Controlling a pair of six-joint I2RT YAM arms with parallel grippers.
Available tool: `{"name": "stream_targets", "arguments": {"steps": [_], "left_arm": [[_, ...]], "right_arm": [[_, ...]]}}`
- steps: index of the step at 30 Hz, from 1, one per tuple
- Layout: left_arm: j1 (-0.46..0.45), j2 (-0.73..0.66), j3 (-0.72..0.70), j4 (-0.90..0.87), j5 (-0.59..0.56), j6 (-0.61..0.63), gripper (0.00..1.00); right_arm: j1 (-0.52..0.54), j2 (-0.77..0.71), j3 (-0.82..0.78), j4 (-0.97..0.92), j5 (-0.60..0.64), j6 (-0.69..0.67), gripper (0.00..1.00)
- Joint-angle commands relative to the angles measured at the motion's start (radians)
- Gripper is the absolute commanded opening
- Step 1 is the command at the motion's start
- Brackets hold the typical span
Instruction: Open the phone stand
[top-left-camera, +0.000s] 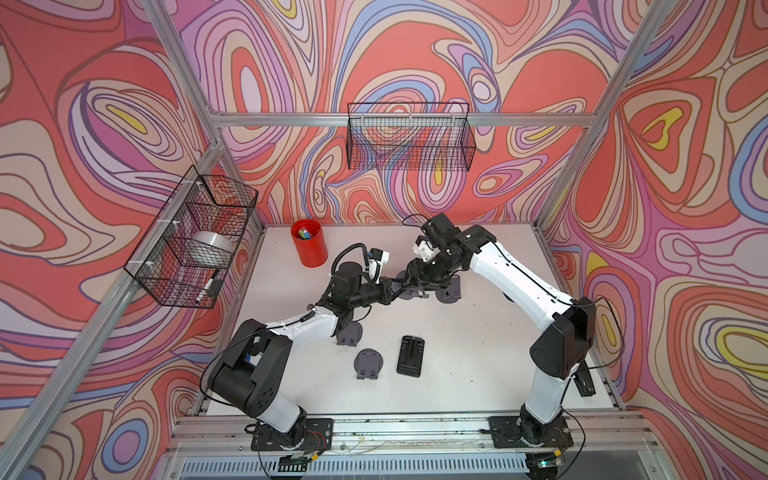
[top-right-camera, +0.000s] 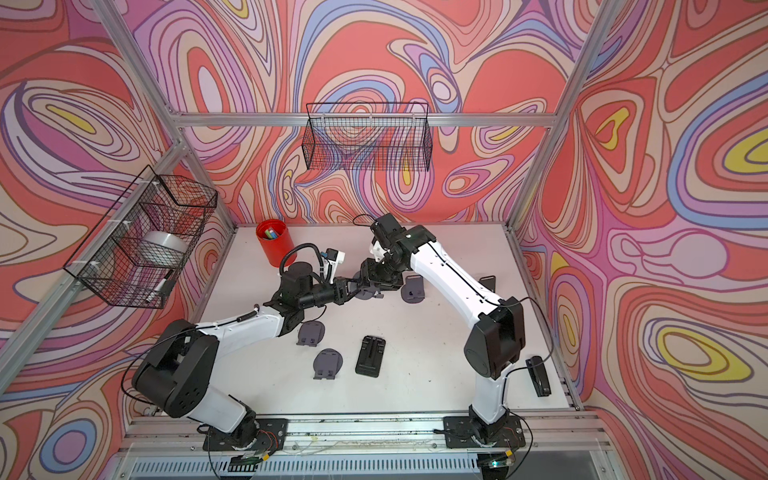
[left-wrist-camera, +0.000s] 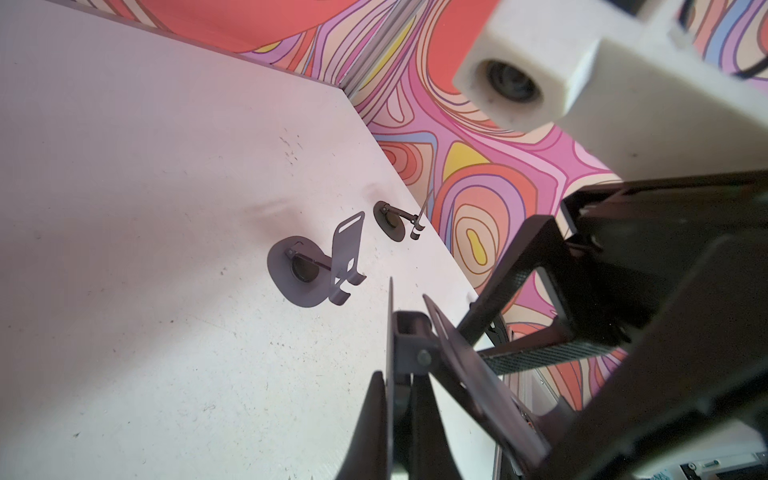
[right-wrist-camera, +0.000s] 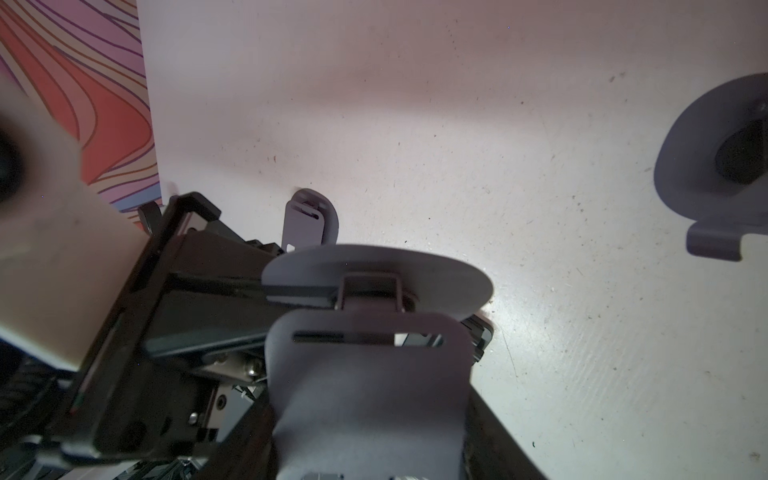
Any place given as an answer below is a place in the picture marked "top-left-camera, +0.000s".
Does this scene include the red cylindrical pen cup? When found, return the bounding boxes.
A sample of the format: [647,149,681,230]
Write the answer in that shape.
[290,219,328,268]

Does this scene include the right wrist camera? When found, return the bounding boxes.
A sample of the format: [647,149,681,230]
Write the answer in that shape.
[413,235,439,262]

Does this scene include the black stapler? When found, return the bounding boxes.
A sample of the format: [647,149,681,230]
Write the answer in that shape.
[573,361,596,398]

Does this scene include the rear black wire basket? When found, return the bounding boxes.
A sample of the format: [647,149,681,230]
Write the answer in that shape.
[346,100,476,172]

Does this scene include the left black wire basket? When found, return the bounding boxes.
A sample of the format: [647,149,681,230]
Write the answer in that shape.
[124,166,258,310]

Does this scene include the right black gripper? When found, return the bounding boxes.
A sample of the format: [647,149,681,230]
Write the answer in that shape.
[401,248,461,291]

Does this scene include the black rectangular phone stand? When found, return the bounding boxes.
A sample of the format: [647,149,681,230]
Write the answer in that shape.
[396,335,425,378]

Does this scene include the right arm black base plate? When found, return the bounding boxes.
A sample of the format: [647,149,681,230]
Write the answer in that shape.
[487,414,574,450]

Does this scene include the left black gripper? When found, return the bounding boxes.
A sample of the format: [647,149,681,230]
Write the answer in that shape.
[346,278,405,312]

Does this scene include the black wire basket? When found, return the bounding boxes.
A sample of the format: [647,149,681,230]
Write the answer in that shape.
[124,166,258,310]
[346,100,476,172]

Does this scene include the grey phone stand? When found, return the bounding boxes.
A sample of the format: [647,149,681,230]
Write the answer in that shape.
[435,275,462,304]
[353,348,384,380]
[395,281,429,300]
[336,322,363,347]

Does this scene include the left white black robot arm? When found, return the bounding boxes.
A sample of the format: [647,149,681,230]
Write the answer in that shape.
[200,243,402,450]

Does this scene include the white marker in basket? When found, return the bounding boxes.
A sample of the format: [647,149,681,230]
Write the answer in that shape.
[195,277,216,304]

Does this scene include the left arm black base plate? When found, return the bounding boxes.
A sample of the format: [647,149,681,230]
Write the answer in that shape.
[245,417,334,454]

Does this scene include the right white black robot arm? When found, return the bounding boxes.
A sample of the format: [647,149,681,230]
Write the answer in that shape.
[406,213,596,447]

